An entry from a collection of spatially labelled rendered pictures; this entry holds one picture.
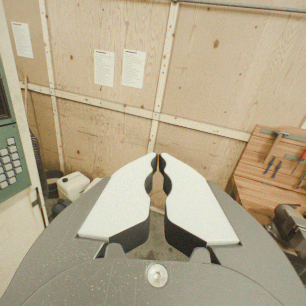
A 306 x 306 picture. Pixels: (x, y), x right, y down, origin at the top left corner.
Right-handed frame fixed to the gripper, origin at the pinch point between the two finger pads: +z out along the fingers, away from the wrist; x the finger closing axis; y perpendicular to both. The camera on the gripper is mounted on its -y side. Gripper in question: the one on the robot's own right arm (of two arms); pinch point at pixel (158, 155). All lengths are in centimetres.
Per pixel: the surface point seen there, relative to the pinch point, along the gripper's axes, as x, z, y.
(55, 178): -137, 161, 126
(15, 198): -69, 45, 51
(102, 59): -55, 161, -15
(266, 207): 83, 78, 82
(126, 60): -30, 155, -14
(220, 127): 57, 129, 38
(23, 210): -71, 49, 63
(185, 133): 27, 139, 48
